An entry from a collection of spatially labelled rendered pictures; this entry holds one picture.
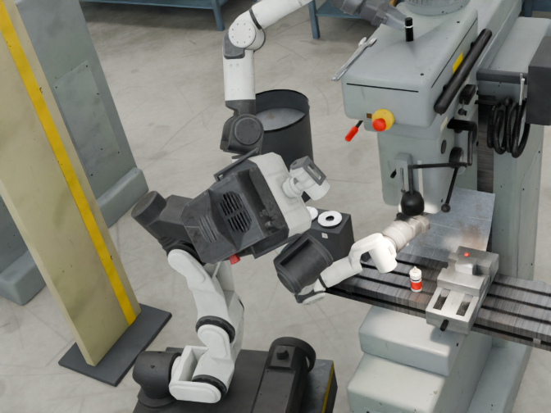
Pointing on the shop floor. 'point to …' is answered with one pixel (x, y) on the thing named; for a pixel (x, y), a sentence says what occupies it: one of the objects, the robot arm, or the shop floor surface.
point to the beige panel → (65, 219)
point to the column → (503, 176)
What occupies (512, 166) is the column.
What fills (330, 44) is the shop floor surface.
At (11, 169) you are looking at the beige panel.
